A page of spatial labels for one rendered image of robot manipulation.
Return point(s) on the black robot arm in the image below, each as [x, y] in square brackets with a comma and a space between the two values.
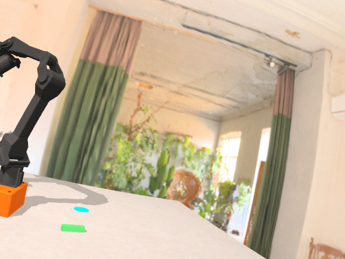
[49, 85]

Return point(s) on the cyan circle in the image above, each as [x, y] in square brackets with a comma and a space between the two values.
[81, 209]

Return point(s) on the green rectangular post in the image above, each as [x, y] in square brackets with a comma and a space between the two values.
[73, 228]

